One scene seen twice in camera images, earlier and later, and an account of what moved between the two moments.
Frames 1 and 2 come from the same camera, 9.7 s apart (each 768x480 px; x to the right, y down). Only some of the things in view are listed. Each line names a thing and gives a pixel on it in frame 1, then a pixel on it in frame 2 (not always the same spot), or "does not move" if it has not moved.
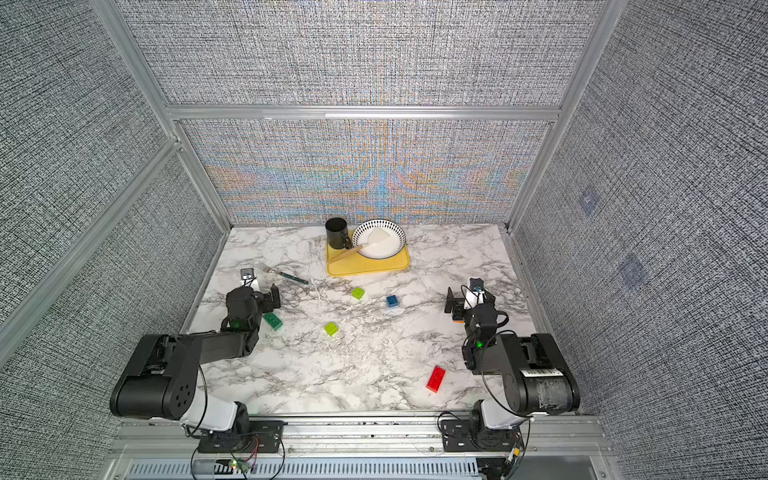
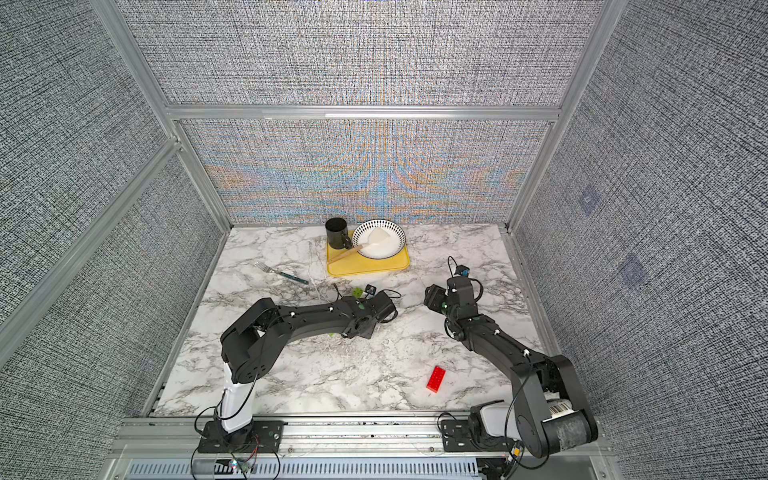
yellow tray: (355, 263) does not move
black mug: (337, 233) does not move
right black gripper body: (460, 306) -> (441, 302)
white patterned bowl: (379, 239) does not move
